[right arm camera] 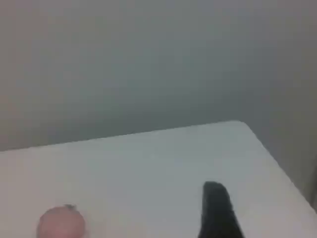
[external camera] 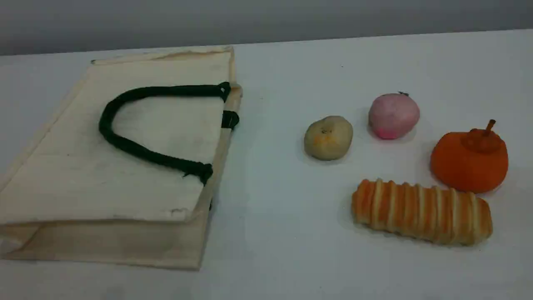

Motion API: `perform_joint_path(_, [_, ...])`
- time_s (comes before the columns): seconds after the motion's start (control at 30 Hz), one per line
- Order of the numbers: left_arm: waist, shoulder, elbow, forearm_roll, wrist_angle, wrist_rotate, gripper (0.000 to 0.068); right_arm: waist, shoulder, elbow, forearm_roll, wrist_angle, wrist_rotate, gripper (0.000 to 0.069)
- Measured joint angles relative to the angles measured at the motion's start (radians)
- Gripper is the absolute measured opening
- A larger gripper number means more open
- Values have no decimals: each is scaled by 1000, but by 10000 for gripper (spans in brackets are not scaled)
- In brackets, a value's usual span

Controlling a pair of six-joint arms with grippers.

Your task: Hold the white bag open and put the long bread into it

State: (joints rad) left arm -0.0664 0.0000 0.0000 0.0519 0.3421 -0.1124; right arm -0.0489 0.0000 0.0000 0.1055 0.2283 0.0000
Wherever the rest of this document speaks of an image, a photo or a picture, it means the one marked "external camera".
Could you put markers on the pink peach toy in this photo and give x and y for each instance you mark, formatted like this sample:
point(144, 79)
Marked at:
point(393, 114)

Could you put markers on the orange persimmon toy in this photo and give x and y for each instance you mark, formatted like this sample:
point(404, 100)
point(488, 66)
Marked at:
point(468, 164)

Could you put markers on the long striped bread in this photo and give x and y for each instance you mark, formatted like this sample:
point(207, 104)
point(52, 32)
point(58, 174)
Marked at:
point(420, 212)

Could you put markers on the yellowish toy fruit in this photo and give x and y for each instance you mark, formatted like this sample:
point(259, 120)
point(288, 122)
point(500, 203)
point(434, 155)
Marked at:
point(329, 139)

